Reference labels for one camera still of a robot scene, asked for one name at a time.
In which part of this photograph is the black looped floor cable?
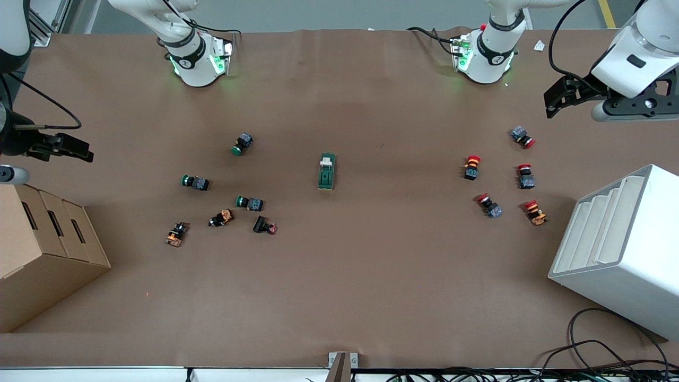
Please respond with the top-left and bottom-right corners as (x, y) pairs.
(567, 307), (672, 372)

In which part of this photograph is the brown cardboard box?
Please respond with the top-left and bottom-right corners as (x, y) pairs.
(0, 183), (112, 334)

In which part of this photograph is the black base cable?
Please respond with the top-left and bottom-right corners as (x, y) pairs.
(407, 27), (458, 54)
(162, 0), (240, 37)

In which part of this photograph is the black cable bundle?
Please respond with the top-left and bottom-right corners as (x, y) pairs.
(387, 366), (679, 382)

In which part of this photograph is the white stepped storage bin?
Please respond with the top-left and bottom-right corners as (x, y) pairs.
(547, 163), (679, 342)

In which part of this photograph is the aluminium frame profile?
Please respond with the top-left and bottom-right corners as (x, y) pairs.
(29, 0), (72, 47)

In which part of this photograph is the green load switch white handle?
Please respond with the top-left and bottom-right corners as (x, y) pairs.
(317, 153), (337, 191)

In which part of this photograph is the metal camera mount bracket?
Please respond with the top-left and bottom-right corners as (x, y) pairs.
(326, 352), (359, 382)

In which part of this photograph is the red emergency button orange block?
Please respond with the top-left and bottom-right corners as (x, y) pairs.
(523, 199), (549, 227)

